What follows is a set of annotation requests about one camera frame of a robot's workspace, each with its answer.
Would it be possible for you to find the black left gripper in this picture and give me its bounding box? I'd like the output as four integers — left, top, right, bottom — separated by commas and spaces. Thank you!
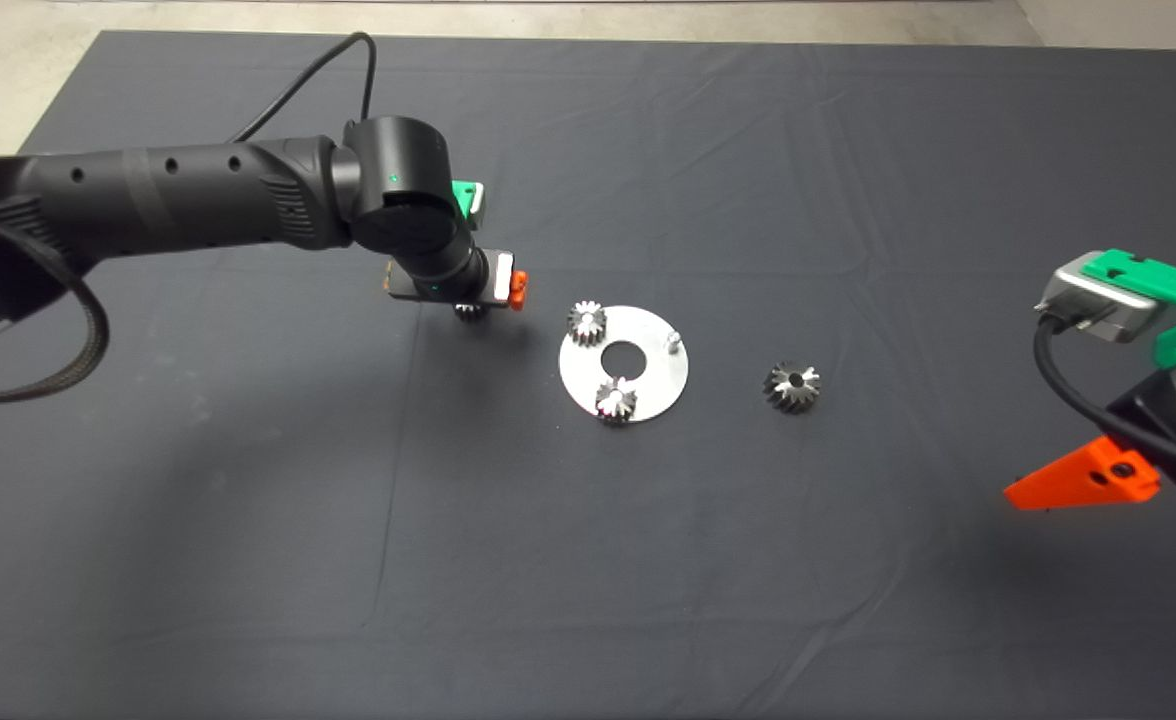
382, 235, 528, 312

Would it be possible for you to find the large steel gear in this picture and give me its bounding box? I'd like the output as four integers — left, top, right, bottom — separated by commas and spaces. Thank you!
762, 360, 823, 416

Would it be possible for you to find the round metal plate with pins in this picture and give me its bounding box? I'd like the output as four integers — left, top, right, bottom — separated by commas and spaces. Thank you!
558, 304, 692, 424

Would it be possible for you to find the dark grey table cloth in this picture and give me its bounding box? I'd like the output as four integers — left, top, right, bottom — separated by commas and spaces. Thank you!
0, 30, 1176, 720

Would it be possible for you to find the black camera cable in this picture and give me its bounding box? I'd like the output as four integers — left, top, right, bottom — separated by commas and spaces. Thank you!
231, 32, 379, 143
1033, 315, 1176, 476

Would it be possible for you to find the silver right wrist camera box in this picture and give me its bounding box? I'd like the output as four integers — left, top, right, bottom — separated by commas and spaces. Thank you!
1035, 252, 1164, 346

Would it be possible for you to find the black braided cable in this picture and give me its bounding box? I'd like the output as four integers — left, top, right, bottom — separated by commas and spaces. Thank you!
0, 208, 111, 406

